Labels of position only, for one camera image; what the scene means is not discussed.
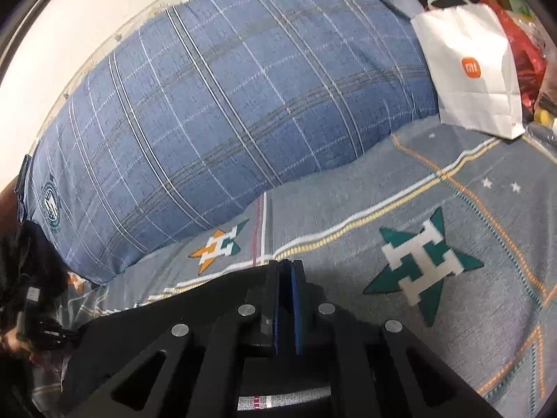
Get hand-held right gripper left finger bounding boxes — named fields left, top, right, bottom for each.
left=61, top=260, right=287, bottom=418

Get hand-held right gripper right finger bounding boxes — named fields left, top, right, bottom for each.
left=286, top=260, right=502, bottom=418

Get black pants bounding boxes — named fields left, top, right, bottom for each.
left=58, top=263, right=384, bottom=418

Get grey star-print bed sheet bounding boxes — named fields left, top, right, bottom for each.
left=30, top=115, right=557, bottom=418

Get blue plaid pillow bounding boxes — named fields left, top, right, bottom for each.
left=17, top=0, right=438, bottom=286

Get white paper bag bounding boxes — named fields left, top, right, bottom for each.
left=410, top=0, right=527, bottom=140

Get red plastic bag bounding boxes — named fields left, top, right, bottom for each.
left=487, top=0, right=547, bottom=114

